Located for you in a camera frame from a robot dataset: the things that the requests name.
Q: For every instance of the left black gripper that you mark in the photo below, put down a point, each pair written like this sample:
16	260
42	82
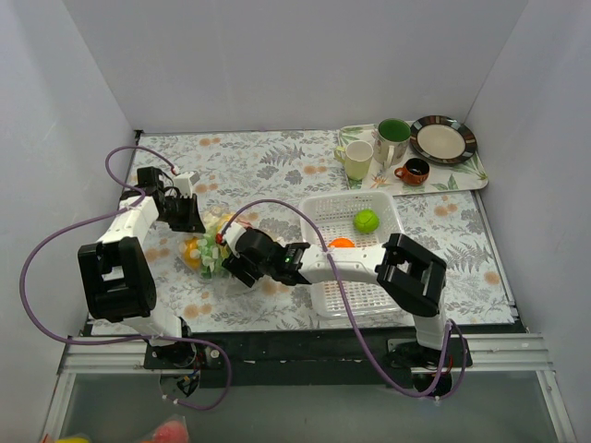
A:
186	215

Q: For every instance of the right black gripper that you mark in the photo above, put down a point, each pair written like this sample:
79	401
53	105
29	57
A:
241	267

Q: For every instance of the clear zip top bag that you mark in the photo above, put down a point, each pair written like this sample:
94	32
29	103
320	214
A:
228	285

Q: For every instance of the fake yellow lemon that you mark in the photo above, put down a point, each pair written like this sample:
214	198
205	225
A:
190	253

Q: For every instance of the fake orange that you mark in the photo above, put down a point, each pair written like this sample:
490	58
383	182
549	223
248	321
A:
341	242

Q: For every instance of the fake green cabbage ball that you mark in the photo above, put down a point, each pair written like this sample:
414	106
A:
366	221

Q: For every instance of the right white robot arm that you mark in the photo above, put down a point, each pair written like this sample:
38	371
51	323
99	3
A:
410	274

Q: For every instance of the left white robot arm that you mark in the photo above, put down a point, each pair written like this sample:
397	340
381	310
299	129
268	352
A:
115	273

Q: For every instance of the fake green lettuce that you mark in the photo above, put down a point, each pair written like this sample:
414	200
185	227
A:
212	257

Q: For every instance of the fake yellow banana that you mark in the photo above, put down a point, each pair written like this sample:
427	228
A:
222	221

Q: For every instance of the bag of fake food foreground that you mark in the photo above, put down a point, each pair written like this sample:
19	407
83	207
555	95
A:
172	429

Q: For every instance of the floral tablecloth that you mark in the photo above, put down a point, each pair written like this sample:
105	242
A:
267	174

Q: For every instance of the white plastic basket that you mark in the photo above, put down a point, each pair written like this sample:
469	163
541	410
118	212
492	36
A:
332	216

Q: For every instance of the pale yellow mug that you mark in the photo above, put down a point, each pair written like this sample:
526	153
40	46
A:
356	158

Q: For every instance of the small orange brown cup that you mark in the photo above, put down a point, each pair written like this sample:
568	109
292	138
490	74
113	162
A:
414	172

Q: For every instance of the green interior floral mug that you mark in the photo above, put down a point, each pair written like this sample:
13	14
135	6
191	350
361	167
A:
391	142

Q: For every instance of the brown rimmed ceramic plate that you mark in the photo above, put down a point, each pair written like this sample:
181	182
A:
442	140

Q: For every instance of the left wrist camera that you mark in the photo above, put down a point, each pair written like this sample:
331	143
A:
185	183

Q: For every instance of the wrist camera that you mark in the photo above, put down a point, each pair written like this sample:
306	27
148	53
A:
185	183
230	235

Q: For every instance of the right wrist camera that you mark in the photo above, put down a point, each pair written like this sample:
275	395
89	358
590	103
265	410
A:
230	235

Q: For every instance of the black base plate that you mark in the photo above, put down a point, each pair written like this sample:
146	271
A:
322	356

